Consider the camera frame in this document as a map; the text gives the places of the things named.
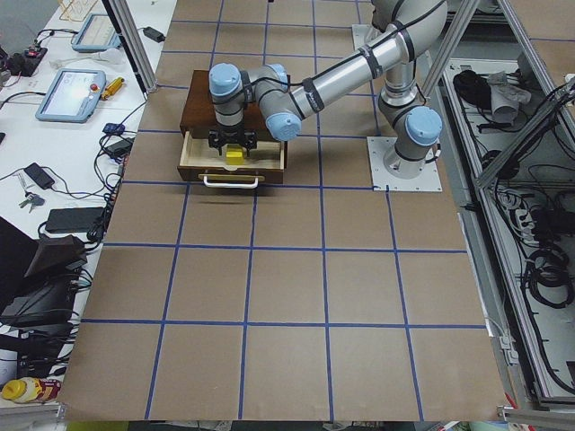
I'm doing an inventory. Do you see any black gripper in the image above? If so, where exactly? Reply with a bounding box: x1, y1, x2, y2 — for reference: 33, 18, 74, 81
208, 128, 257, 150

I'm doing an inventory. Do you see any yellow cube block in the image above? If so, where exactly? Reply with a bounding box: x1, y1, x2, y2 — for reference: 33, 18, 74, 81
226, 144, 245, 166

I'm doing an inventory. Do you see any light wood drawer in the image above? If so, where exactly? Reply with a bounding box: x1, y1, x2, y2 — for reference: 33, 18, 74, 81
178, 131, 288, 184

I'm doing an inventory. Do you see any white drawer handle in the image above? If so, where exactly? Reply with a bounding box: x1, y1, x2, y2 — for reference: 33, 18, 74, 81
199, 174, 261, 189

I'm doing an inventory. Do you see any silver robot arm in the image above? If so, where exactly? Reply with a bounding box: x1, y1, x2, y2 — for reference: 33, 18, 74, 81
208, 1, 447, 179

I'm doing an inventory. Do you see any dark wooden drawer cabinet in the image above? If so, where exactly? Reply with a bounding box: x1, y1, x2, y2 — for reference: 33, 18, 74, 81
180, 70, 273, 141

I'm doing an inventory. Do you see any small blue black clip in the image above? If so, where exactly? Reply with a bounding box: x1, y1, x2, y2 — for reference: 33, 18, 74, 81
102, 123, 126, 136

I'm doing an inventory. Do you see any gold cylindrical tool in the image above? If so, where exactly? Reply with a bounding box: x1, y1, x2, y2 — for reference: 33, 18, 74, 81
100, 76, 125, 101

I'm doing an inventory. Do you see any black power adapter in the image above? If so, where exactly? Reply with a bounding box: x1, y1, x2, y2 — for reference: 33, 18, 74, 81
143, 26, 165, 43

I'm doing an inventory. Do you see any lower teach pendant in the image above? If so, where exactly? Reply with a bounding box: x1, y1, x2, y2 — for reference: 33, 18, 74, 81
35, 68, 107, 123

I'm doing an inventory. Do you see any teach pendant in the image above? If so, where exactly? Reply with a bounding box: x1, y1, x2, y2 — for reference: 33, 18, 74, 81
71, 13, 120, 52
35, 68, 107, 123

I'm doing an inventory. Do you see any upper teach pendant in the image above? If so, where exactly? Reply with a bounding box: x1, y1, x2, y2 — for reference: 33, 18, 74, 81
71, 13, 120, 52

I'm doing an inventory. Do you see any black flat power bank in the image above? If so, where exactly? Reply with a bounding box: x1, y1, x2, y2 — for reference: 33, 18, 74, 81
45, 207, 104, 233

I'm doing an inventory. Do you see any black smartphone on table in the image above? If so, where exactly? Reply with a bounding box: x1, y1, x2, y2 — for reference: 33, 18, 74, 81
23, 163, 55, 189

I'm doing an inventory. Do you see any bunch of keys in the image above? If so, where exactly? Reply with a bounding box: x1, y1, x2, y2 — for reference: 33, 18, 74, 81
19, 191, 45, 212

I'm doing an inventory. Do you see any yellow capped bottle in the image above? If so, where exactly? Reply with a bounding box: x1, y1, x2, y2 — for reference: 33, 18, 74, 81
1, 377, 62, 404

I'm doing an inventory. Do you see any aluminium frame post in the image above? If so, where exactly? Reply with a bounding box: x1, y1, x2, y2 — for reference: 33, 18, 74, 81
102, 0, 157, 94

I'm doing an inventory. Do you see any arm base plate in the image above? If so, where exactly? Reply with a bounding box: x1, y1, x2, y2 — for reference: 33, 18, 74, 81
351, 24, 381, 49
367, 136, 443, 193

